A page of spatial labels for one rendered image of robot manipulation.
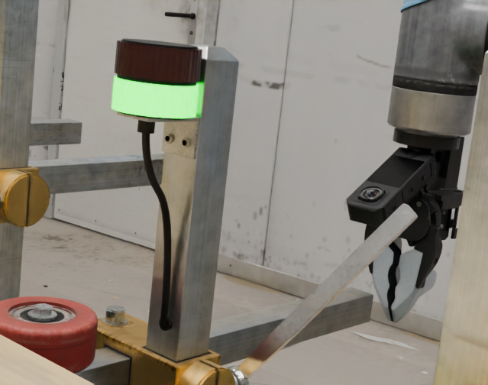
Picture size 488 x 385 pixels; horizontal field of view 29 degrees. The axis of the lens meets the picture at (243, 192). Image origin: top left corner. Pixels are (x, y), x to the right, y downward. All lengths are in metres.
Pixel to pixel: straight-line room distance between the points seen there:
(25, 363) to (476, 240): 0.29
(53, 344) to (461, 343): 0.28
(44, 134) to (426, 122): 0.52
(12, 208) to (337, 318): 0.33
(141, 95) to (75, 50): 4.03
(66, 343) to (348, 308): 0.38
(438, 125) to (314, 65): 2.82
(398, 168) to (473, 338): 0.46
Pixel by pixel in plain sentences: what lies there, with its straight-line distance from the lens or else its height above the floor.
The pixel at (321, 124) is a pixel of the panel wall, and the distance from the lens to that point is 3.80.
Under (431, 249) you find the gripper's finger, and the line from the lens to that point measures 1.04.
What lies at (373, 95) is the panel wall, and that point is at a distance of 3.68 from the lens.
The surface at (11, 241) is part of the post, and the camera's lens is 0.92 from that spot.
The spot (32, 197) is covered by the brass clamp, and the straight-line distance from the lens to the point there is 0.89.
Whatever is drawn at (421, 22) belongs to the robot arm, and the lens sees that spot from 1.01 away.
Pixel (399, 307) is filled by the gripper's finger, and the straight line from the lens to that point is 1.07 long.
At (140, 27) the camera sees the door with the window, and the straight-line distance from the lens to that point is 4.40.
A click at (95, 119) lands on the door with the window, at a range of 4.59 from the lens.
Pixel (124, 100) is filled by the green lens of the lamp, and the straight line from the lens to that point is 0.66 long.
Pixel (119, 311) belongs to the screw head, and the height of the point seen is 0.88.
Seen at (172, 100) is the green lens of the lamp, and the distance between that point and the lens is 0.65.
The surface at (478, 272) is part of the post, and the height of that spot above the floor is 1.01.
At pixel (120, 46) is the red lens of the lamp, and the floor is 1.10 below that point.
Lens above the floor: 1.14
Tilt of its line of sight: 11 degrees down
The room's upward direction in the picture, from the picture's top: 6 degrees clockwise
